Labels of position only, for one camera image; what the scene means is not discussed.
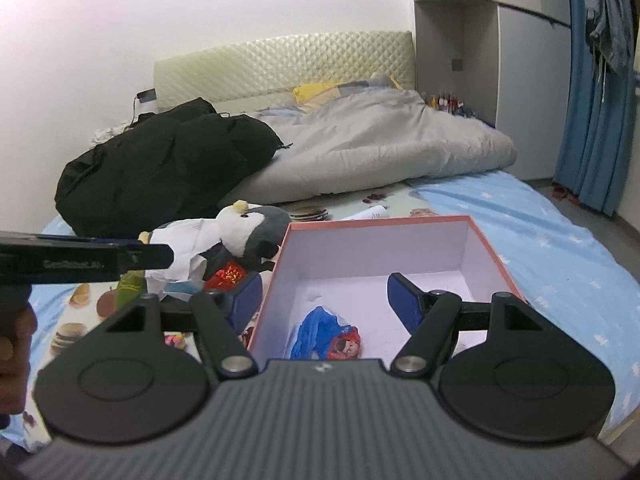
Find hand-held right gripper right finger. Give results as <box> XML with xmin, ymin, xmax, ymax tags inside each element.
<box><xmin>387</xmin><ymin>272</ymin><xmax>544</xmax><ymax>379</ymax></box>

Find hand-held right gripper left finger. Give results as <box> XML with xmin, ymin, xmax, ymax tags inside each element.
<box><xmin>105</xmin><ymin>272</ymin><xmax>264</xmax><ymax>380</ymax></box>

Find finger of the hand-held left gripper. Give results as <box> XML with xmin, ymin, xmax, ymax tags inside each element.
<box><xmin>118</xmin><ymin>242</ymin><xmax>175</xmax><ymax>273</ymax></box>

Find orange cardboard box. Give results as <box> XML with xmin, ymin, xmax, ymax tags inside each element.
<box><xmin>246</xmin><ymin>214</ymin><xmax>529</xmax><ymax>362</ymax></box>

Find grey white penguin plush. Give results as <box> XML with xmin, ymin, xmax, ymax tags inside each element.
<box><xmin>137</xmin><ymin>200</ymin><xmax>292</xmax><ymax>282</ymax></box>

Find person's left hand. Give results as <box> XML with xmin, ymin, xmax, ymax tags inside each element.
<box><xmin>0</xmin><ymin>304</ymin><xmax>39</xmax><ymax>417</ymax></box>

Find red sparkly ornament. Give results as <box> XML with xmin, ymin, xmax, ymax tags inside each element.
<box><xmin>204</xmin><ymin>260</ymin><xmax>249</xmax><ymax>291</ymax></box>

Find green plush toy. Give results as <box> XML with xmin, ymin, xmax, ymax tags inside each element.
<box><xmin>115</xmin><ymin>270</ymin><xmax>149</xmax><ymax>309</ymax></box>

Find blue red plush toy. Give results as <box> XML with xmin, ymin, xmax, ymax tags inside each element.
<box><xmin>290</xmin><ymin>306</ymin><xmax>364</xmax><ymax>361</ymax></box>

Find black jacket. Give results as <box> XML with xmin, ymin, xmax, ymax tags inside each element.
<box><xmin>54</xmin><ymin>97</ymin><xmax>294</xmax><ymax>239</ymax></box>

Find white paper roll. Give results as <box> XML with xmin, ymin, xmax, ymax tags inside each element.
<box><xmin>345</xmin><ymin>205</ymin><xmax>391</xmax><ymax>221</ymax></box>

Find white crumpled cloth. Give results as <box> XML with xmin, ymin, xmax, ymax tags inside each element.
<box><xmin>90</xmin><ymin>120</ymin><xmax>134</xmax><ymax>144</ymax></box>

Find grey pillow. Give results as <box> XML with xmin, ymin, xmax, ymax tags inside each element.
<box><xmin>220</xmin><ymin>87</ymin><xmax>519</xmax><ymax>206</ymax></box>

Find blue star bed sheet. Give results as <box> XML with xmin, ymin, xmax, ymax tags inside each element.
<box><xmin>0</xmin><ymin>170</ymin><xmax>640</xmax><ymax>457</ymax></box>

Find group of small bottles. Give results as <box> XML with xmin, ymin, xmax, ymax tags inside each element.
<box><xmin>422</xmin><ymin>91</ymin><xmax>477</xmax><ymax>119</ymax></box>

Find yellow pillow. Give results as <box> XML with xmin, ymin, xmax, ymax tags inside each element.
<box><xmin>292</xmin><ymin>75</ymin><xmax>404</xmax><ymax>107</ymax></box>

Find cream quilted headboard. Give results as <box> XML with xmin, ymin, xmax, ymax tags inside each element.
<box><xmin>153</xmin><ymin>30</ymin><xmax>416</xmax><ymax>112</ymax></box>

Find blue curtain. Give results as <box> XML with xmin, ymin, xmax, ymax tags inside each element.
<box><xmin>552</xmin><ymin>0</ymin><xmax>640</xmax><ymax>219</ymax></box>

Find grey white wardrobe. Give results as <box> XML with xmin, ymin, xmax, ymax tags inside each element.
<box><xmin>410</xmin><ymin>0</ymin><xmax>574</xmax><ymax>182</ymax></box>

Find hanging clothes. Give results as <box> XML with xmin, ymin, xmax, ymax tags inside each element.
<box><xmin>582</xmin><ymin>0</ymin><xmax>639</xmax><ymax>77</ymax></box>

